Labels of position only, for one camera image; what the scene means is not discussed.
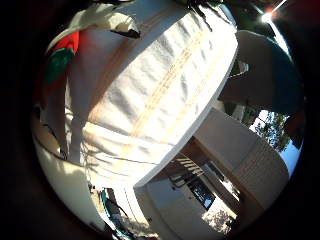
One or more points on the red plush toy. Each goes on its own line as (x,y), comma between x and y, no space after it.
(60,61)

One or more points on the white striped tablecloth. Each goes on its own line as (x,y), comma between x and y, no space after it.
(156,90)

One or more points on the dark building window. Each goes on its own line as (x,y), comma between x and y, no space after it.
(201,194)

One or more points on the leafy tree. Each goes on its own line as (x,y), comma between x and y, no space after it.
(273,130)

